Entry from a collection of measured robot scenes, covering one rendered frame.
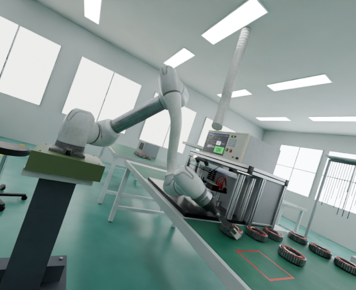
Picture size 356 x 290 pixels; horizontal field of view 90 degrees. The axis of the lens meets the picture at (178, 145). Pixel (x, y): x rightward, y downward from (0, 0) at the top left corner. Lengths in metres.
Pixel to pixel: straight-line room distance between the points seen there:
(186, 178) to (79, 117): 0.71
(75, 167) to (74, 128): 0.23
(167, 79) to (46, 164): 0.73
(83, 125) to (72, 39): 4.96
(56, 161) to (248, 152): 1.13
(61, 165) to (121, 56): 5.18
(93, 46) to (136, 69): 1.26
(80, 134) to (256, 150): 1.13
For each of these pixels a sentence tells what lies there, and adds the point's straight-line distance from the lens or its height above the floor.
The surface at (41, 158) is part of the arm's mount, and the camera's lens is 1.07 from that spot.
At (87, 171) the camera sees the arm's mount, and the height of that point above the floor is 0.79.
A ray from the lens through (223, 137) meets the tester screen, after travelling 1.41.
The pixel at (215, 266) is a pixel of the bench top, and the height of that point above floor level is 0.72.
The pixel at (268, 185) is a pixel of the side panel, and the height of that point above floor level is 1.04.
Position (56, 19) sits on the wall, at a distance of 6.19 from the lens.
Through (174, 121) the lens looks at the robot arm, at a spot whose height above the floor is 1.20.
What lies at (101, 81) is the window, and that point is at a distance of 5.77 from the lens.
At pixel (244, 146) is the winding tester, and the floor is 1.23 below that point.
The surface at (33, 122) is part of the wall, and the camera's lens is 5.79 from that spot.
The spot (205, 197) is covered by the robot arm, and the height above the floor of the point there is 0.90.
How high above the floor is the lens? 1.06
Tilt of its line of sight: 2 degrees up
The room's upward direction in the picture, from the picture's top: 19 degrees clockwise
